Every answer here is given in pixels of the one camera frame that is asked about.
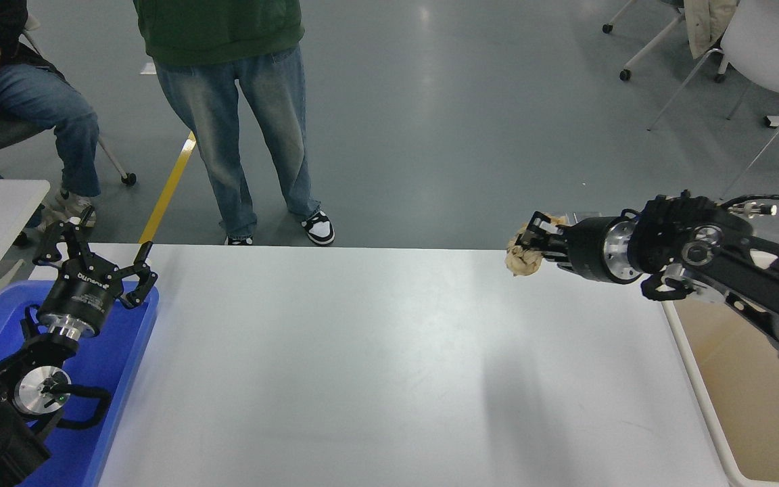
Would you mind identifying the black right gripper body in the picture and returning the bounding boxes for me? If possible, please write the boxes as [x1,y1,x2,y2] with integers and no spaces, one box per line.
[563,216,620,281]

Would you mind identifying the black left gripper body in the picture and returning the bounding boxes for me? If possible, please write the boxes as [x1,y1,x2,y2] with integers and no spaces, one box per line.
[36,267,124,332]

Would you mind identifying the tan paper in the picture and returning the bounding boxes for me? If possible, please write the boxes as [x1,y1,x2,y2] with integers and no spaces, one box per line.
[504,213,569,277]

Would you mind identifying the blue plastic tray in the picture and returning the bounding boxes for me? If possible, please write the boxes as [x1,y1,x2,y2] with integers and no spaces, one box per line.
[0,281,159,487]

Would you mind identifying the yellow floor tape line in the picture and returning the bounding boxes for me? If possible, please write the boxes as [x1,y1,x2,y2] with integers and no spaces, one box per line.
[138,132,197,244]

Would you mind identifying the grey office chair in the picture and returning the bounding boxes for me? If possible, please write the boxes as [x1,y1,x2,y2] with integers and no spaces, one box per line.
[0,17,138,187]

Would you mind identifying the person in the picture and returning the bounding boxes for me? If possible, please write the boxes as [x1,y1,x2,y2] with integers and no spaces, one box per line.
[0,0,101,229]
[133,0,336,246]

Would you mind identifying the white rolling stand legs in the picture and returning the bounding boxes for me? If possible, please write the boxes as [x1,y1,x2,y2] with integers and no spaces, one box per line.
[601,0,728,83]

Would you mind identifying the large pale plastic bin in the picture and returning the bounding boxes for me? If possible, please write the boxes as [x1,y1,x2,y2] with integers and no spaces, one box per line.
[660,298,779,487]

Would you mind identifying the beige coat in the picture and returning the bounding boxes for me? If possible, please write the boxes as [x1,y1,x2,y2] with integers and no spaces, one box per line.
[684,0,738,59]

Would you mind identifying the white plastic chair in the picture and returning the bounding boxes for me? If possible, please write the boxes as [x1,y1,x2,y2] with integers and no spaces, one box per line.
[646,0,779,200]

